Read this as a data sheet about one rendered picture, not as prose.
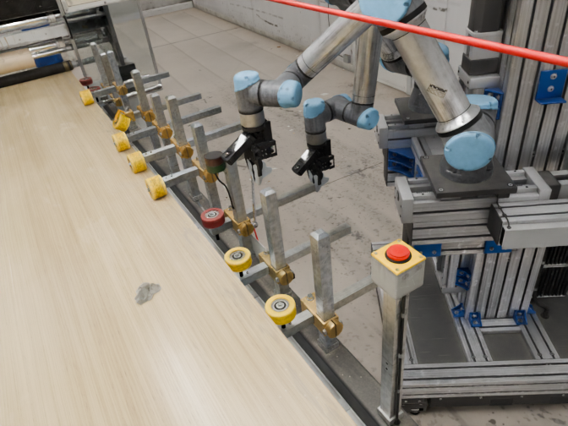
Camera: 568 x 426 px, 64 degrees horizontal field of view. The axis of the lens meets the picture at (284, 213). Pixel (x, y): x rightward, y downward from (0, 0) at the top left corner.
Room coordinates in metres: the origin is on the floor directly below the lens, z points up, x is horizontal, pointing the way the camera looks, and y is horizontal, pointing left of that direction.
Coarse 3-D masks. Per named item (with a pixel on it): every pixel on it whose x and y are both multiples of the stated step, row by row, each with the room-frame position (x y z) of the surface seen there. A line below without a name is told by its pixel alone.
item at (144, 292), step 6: (144, 282) 0.98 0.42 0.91; (138, 288) 0.97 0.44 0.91; (144, 288) 0.95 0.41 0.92; (150, 288) 0.95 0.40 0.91; (156, 288) 0.96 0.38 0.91; (138, 294) 0.94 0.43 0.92; (144, 294) 0.94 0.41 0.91; (150, 294) 0.93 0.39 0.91; (138, 300) 0.91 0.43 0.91; (144, 300) 0.92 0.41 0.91
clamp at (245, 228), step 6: (228, 210) 1.35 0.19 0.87; (228, 216) 1.33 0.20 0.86; (234, 222) 1.29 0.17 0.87; (240, 222) 1.27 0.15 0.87; (246, 222) 1.27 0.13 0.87; (234, 228) 1.30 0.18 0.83; (240, 228) 1.26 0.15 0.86; (246, 228) 1.26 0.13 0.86; (252, 228) 1.26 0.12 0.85; (240, 234) 1.26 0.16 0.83; (246, 234) 1.25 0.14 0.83
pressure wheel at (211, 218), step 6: (210, 210) 1.32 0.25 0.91; (216, 210) 1.31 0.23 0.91; (222, 210) 1.31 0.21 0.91; (204, 216) 1.28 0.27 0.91; (210, 216) 1.28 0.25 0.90; (216, 216) 1.27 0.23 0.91; (222, 216) 1.28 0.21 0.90; (204, 222) 1.26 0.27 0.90; (210, 222) 1.25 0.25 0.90; (216, 222) 1.26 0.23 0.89; (222, 222) 1.27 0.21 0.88; (210, 228) 1.26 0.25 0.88; (216, 234) 1.29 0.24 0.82
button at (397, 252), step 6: (390, 246) 0.63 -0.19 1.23; (396, 246) 0.63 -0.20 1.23; (402, 246) 0.63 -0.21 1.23; (390, 252) 0.62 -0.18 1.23; (396, 252) 0.62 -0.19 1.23; (402, 252) 0.61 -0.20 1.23; (408, 252) 0.61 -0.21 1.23; (390, 258) 0.61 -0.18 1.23; (396, 258) 0.60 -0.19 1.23; (402, 258) 0.60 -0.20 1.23
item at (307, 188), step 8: (304, 184) 1.48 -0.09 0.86; (312, 184) 1.47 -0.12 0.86; (288, 192) 1.44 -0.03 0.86; (296, 192) 1.43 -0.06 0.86; (304, 192) 1.45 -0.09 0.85; (312, 192) 1.46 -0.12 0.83; (280, 200) 1.40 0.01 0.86; (288, 200) 1.41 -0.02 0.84; (248, 208) 1.37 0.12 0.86; (256, 208) 1.36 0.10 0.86; (248, 216) 1.34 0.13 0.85; (256, 216) 1.35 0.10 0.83; (224, 224) 1.29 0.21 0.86; (216, 232) 1.28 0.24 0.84
